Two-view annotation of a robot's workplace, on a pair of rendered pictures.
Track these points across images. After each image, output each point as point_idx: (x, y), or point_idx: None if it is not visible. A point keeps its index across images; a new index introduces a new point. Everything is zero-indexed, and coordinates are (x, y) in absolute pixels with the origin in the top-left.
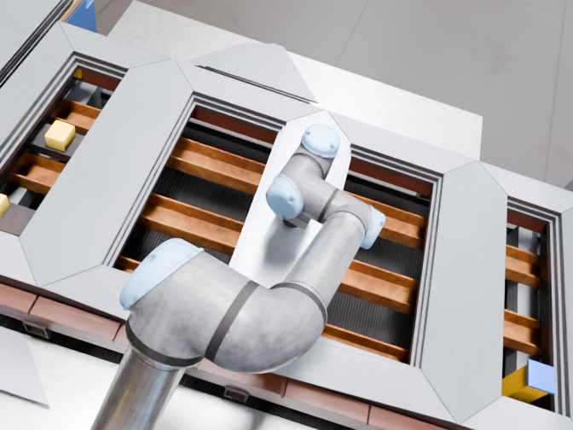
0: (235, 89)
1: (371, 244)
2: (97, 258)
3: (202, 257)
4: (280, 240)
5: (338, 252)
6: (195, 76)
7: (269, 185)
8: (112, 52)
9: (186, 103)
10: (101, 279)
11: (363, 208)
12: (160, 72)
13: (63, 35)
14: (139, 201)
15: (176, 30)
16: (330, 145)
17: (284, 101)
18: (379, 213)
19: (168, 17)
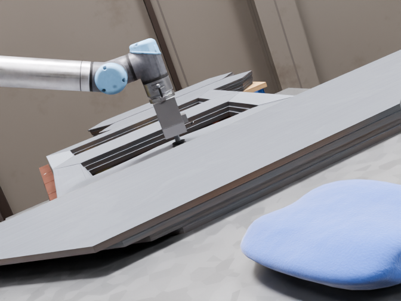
0: (252, 97)
1: (96, 82)
2: (82, 161)
3: None
4: (158, 152)
5: (38, 59)
6: (238, 95)
7: (195, 131)
8: (213, 95)
9: (215, 107)
10: (71, 167)
11: (107, 63)
12: (224, 97)
13: (202, 94)
14: (133, 146)
15: (293, 95)
16: (136, 43)
17: (273, 97)
18: (111, 64)
19: (297, 91)
